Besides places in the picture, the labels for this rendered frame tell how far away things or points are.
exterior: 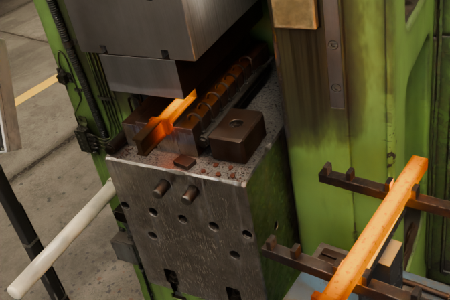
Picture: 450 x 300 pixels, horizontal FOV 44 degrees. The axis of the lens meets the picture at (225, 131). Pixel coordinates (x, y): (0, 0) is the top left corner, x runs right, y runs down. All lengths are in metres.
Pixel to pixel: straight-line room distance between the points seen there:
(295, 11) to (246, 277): 0.65
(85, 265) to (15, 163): 1.01
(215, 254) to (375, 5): 0.69
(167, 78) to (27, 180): 2.02
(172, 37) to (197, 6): 0.08
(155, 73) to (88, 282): 1.37
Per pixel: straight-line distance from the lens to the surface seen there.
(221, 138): 1.21
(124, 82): 1.27
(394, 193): 1.01
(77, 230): 1.66
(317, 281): 1.23
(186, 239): 1.41
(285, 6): 1.12
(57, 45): 1.57
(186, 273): 1.52
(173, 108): 1.30
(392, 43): 1.12
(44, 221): 2.80
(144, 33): 1.16
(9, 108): 1.49
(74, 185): 2.94
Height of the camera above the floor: 1.66
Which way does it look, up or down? 34 degrees down
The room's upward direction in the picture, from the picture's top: 12 degrees counter-clockwise
